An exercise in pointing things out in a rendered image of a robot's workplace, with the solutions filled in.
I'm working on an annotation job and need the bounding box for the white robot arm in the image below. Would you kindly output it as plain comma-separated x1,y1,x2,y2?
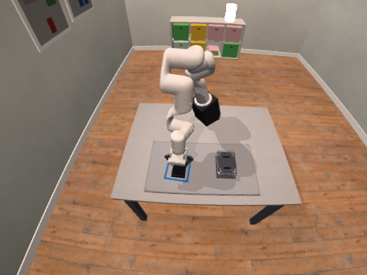
160,45,216,166

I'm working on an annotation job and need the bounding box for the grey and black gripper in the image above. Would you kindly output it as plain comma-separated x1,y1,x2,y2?
164,150,193,167

